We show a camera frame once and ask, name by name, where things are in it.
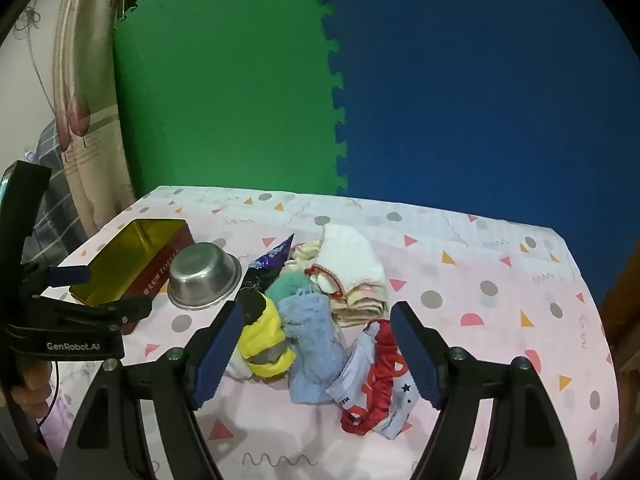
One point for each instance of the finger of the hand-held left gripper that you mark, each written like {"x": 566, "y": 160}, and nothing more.
{"x": 125, "y": 308}
{"x": 70, "y": 276}

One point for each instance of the blue plaid cloth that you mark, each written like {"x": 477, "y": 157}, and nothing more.
{"x": 55, "y": 210}

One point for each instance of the teal cloth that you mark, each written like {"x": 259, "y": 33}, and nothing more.
{"x": 287, "y": 285}

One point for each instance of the green foam mat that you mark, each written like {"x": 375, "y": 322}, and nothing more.
{"x": 225, "y": 85}

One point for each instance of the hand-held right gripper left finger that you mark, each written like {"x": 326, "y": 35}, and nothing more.
{"x": 216, "y": 352}

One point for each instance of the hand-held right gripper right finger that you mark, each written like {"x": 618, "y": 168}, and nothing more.
{"x": 415, "y": 355}

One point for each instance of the red white blue cloth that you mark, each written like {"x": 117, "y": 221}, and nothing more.
{"x": 310, "y": 345}

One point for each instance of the person's left hand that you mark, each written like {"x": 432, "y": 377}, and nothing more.
{"x": 30, "y": 382}

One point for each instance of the printed poster board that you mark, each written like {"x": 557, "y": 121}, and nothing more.
{"x": 90, "y": 110}

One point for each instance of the white cloth with red trim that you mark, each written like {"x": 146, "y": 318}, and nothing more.
{"x": 355, "y": 365}

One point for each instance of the steel bowl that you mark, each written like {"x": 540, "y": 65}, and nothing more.
{"x": 205, "y": 272}

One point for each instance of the gold tin box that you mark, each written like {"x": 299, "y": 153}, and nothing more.
{"x": 125, "y": 260}

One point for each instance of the dark blue snack packet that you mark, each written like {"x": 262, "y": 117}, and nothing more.
{"x": 270, "y": 260}

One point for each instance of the blue foam mat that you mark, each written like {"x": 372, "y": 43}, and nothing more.
{"x": 475, "y": 85}

